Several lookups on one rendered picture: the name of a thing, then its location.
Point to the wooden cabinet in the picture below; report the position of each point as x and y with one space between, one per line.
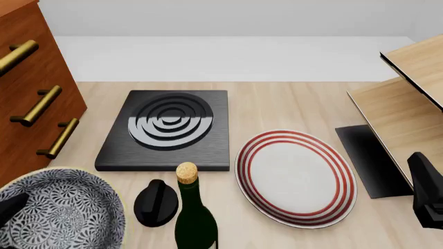
52 77

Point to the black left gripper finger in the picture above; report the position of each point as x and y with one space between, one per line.
12 206

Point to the dark green corked wine bottle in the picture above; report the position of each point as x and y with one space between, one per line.
195 223

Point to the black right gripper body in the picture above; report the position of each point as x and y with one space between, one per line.
432 218

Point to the round black stove knob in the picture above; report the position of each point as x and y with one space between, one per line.
155 205

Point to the flat black stove plate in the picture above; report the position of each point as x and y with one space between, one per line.
117 155

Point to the pale wooden wine rack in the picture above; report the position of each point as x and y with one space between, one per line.
398 114

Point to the white plate with red rings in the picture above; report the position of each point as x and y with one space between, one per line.
294 179

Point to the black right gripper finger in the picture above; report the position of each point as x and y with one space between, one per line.
427 181

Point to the black white patterned bowl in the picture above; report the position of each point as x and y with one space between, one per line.
72 207

